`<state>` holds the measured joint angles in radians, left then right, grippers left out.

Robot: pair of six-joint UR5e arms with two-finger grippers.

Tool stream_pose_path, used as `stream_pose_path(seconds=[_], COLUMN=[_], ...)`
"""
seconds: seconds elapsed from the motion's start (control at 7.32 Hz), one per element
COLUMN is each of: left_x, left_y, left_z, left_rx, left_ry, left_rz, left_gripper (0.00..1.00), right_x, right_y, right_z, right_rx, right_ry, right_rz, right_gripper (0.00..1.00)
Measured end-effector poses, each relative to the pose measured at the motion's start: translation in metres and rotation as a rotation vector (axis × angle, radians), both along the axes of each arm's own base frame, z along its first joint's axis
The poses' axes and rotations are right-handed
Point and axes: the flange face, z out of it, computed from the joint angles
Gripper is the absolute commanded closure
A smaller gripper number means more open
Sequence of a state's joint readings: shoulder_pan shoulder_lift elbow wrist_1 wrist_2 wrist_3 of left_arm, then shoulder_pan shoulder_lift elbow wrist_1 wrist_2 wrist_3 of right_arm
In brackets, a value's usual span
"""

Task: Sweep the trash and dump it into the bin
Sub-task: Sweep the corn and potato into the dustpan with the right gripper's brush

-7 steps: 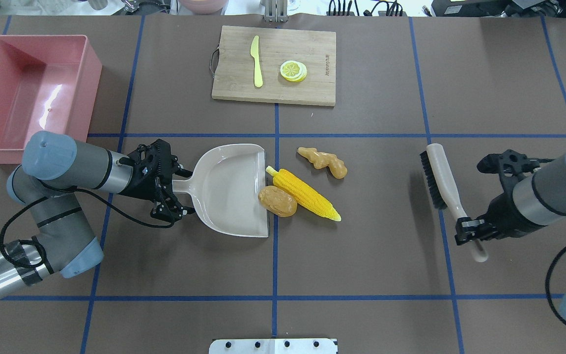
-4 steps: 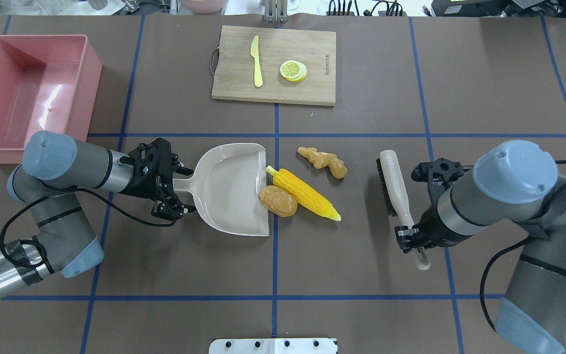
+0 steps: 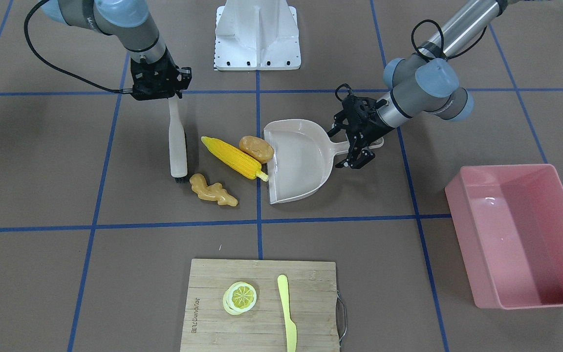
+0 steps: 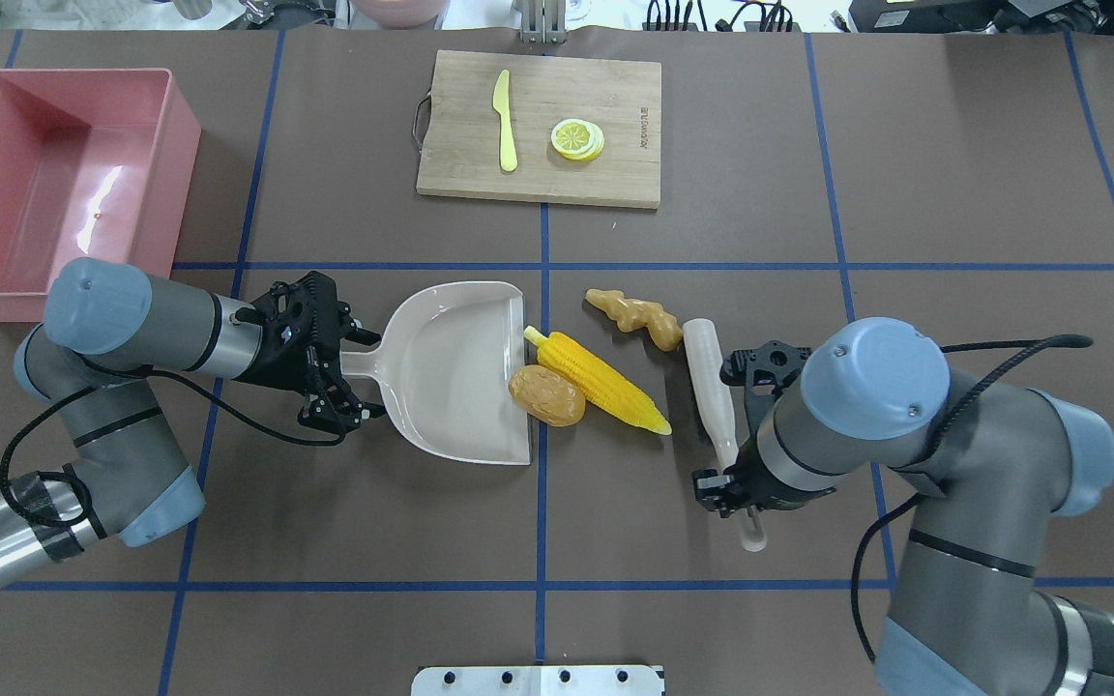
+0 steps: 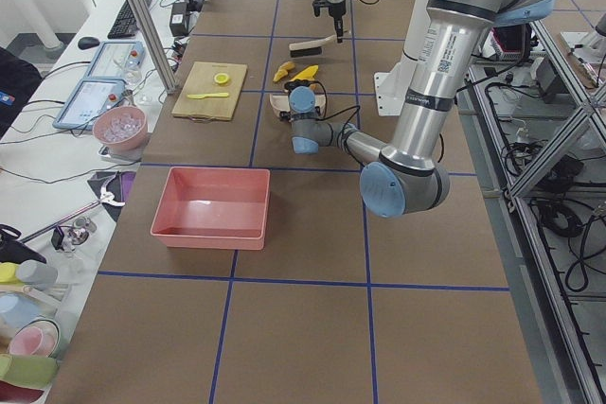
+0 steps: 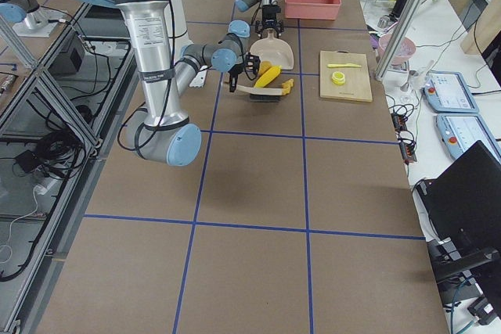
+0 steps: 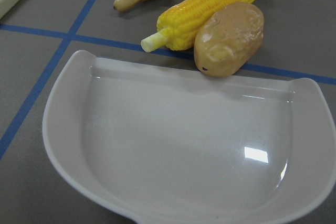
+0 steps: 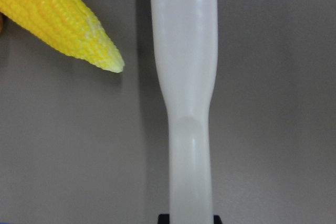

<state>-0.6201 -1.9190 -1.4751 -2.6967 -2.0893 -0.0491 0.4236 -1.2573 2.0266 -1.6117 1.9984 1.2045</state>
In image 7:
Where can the yellow toy corn cob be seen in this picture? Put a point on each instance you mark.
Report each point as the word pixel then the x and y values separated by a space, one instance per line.
pixel 177 26

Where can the beige plastic dustpan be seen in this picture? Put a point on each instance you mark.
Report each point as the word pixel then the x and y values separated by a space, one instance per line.
pixel 164 145

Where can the brown toy potato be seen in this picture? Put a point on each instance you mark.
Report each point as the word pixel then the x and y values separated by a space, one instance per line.
pixel 229 39

